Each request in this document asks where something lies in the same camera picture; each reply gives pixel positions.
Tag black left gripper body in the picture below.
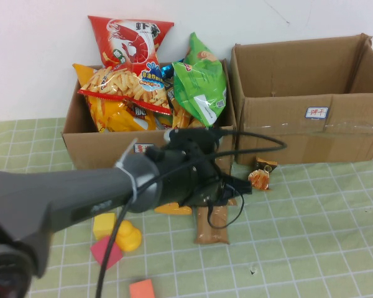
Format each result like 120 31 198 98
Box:
182 174 253 208

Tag long plain brown snack pack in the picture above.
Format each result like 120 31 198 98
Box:
195 203 231 245

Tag small orange black snack packet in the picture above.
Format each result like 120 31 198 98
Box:
247 156 279 191

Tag yellow cracker pack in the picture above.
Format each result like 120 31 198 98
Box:
154 201 193 216

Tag yellow rubber duck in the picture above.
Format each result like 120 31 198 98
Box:
114 219 143 252

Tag dark orange fries snack bag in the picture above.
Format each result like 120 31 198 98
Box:
155 77 206 130

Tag green snack bag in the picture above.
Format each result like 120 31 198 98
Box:
172 32 228 129

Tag blue foil snack bag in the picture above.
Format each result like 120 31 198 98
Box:
160 58 187 78

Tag white zip tie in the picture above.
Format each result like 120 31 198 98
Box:
114 138 139 200

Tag large plain cardboard box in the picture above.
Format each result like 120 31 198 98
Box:
229 33 373 166

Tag yellow glossy chips bag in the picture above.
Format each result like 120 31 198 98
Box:
106 101 159 133

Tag yellow foam cube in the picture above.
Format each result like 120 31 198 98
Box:
93 212 117 240

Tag pink foam cube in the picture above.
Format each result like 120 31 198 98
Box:
90 235 124 271

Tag white label on plain box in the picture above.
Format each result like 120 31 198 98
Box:
304 106 329 120

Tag orange foam block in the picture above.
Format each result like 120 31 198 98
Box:
129 278 156 298

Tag cardboard box printed F2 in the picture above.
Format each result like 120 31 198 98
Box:
61 58 237 180

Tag yellow fries chips bag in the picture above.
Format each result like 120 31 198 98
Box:
72 63 128 133

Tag red shrimp chips bag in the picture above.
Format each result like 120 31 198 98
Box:
77 15 175 115

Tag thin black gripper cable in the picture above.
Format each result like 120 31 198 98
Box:
206 183 245 230

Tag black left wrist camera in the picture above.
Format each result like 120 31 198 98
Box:
163 128 222 153

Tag thick black camera cable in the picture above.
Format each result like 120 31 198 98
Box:
94 130 288 298

